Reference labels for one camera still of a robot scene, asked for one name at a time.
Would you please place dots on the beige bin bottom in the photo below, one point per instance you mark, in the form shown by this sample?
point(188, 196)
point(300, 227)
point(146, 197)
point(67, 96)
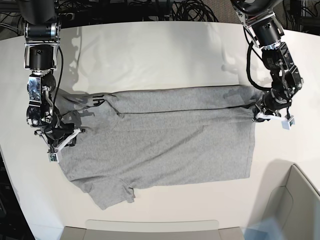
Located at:
point(125, 230)

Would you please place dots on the blue blurred object corner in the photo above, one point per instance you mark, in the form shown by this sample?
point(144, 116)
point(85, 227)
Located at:
point(267, 229)

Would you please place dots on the beige bin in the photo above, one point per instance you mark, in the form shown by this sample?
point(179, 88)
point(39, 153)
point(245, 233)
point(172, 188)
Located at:
point(296, 207)
point(125, 230)

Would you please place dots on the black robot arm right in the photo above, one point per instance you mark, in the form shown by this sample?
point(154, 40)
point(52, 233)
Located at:
point(42, 49)

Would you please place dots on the beige bin right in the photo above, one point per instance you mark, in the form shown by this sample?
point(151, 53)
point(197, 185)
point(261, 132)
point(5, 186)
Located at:
point(296, 207)

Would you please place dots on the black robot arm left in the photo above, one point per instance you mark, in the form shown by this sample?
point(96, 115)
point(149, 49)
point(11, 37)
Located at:
point(260, 23)

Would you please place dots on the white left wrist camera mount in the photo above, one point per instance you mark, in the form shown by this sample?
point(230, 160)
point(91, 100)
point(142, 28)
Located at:
point(287, 121)

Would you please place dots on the grey T-shirt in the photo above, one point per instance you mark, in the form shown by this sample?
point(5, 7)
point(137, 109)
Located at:
point(142, 139)

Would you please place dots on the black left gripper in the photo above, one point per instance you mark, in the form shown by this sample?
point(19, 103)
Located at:
point(271, 102)

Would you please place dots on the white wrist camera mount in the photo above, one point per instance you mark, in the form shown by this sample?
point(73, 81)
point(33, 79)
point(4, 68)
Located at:
point(287, 121)
point(54, 153)

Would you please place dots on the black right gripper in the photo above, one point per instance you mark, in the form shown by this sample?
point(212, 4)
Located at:
point(55, 135)

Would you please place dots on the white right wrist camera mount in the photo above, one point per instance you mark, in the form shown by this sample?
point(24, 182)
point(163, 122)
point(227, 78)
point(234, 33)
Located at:
point(54, 153)

